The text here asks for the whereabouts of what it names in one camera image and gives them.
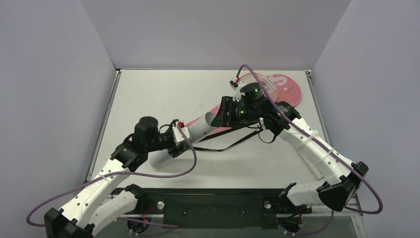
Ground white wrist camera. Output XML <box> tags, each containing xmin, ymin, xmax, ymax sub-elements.
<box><xmin>232</xmin><ymin>88</ymin><xmax>245</xmax><ymax>102</ymax></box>
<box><xmin>172</xmin><ymin>120</ymin><xmax>191</xmax><ymax>146</ymax></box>

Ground pink racket cover bag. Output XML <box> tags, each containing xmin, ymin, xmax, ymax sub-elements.
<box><xmin>186</xmin><ymin>73</ymin><xmax>302</xmax><ymax>134</ymax></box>

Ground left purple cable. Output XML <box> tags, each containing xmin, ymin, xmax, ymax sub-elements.
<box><xmin>26</xmin><ymin>126</ymin><xmax>198</xmax><ymax>237</ymax></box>

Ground aluminium frame rail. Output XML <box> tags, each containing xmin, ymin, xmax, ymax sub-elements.
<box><xmin>131</xmin><ymin>205</ymin><xmax>364</xmax><ymax>218</ymax></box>

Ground black bag shoulder strap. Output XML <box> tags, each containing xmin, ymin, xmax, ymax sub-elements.
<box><xmin>193</xmin><ymin>123</ymin><xmax>263</xmax><ymax>152</ymax></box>

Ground clear tube lid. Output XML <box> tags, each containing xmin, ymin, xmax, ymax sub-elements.
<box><xmin>255</xmin><ymin>152</ymin><xmax>269</xmax><ymax>166</ymax></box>

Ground purple cable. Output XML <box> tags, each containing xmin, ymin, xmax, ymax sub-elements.
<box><xmin>26</xmin><ymin>126</ymin><xmax>198</xmax><ymax>237</ymax></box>
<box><xmin>237</xmin><ymin>64</ymin><xmax>384</xmax><ymax>237</ymax></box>

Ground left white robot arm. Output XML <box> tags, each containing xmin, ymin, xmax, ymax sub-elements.
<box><xmin>44</xmin><ymin>117</ymin><xmax>192</xmax><ymax>238</ymax></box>

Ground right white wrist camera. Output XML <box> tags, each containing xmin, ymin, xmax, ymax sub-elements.
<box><xmin>232</xmin><ymin>88</ymin><xmax>245</xmax><ymax>102</ymax></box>

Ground pink badminton racket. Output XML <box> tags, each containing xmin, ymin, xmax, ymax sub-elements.
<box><xmin>232</xmin><ymin>80</ymin><xmax>275</xmax><ymax>100</ymax></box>

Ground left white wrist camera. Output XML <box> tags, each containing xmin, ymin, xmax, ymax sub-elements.
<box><xmin>172</xmin><ymin>120</ymin><xmax>191</xmax><ymax>146</ymax></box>

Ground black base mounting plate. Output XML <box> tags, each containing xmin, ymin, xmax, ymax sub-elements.
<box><xmin>128</xmin><ymin>188</ymin><xmax>315</xmax><ymax>229</ymax></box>

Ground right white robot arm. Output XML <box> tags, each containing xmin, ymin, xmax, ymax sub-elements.
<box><xmin>211</xmin><ymin>82</ymin><xmax>368</xmax><ymax>213</ymax></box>

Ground white shuttlecock tube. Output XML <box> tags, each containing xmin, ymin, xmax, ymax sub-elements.
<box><xmin>149</xmin><ymin>112</ymin><xmax>217</xmax><ymax>169</ymax></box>

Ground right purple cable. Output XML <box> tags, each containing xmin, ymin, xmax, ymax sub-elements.
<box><xmin>237</xmin><ymin>64</ymin><xmax>384</xmax><ymax>237</ymax></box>

